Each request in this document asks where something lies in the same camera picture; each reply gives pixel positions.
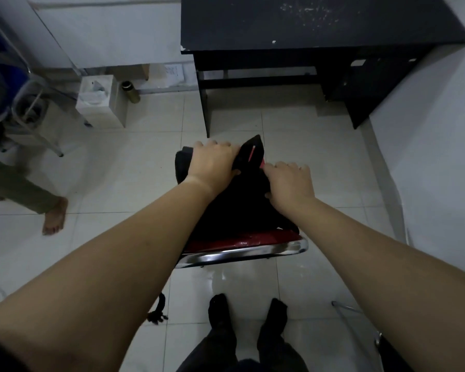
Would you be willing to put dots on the person's left hand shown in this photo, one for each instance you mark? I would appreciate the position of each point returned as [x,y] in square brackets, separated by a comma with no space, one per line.
[211,166]

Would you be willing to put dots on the person's right hand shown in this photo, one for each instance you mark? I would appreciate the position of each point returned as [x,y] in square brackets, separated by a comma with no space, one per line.
[290,185]

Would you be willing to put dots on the person's right thumb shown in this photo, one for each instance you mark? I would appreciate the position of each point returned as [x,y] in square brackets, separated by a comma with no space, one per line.
[268,196]

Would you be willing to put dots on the person's left thumb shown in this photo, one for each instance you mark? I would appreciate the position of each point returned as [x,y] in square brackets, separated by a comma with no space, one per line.
[235,173]

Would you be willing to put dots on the black garment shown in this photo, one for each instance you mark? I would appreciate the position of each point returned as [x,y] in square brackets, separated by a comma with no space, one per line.
[236,205]

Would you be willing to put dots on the person's left forearm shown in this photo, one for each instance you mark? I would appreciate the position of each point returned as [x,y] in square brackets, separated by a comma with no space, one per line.
[100,275]

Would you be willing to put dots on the person's right forearm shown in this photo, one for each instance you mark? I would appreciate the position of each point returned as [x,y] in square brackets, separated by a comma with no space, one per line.
[391,275]

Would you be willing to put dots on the red stool with chrome rim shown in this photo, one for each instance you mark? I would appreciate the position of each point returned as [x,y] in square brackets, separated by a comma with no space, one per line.
[248,247]

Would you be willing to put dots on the white paper sheet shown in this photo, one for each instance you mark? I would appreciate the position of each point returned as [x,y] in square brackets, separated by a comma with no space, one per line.
[173,71]

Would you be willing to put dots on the black sock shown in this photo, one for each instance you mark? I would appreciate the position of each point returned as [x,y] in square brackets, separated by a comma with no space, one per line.
[219,311]
[277,315]

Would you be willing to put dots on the brass-coloured bottle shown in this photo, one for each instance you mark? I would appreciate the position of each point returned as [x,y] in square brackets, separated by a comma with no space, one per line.
[131,92]

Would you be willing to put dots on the white square box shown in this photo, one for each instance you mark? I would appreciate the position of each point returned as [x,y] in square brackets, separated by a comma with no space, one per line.
[100,104]

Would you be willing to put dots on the black trousers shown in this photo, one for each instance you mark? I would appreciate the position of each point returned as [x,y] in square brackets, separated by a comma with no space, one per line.
[217,352]

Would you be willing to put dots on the black desk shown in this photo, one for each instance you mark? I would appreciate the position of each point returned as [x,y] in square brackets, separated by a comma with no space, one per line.
[314,23]

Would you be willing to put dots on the white table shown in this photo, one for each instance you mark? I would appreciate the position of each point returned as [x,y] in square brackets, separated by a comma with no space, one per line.
[112,30]

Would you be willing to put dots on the metal tube frame stand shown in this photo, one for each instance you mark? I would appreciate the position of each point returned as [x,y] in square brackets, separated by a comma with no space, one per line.
[31,108]

